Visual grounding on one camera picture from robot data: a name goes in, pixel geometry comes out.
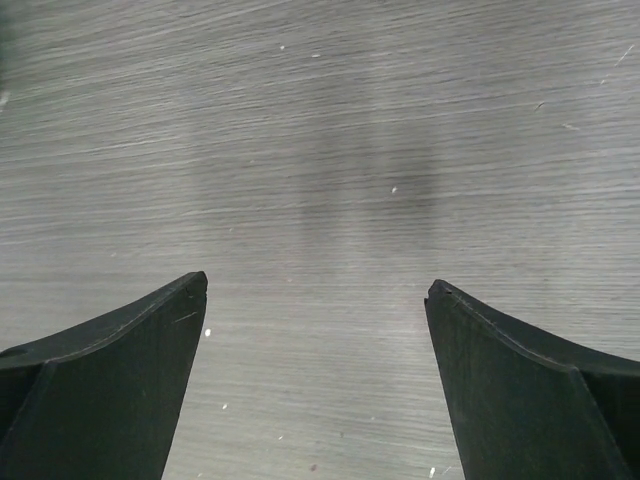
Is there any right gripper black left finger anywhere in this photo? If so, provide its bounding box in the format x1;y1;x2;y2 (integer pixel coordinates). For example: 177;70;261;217
1;272;208;479

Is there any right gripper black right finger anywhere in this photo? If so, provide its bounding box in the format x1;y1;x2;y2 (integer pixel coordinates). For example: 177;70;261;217
425;280;639;479

